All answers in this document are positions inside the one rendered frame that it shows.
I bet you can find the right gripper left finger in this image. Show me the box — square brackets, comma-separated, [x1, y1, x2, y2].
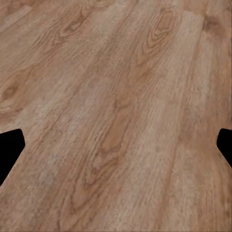
[0, 129, 25, 187]

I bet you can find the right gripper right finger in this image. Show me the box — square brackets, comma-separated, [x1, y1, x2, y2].
[217, 128, 232, 167]

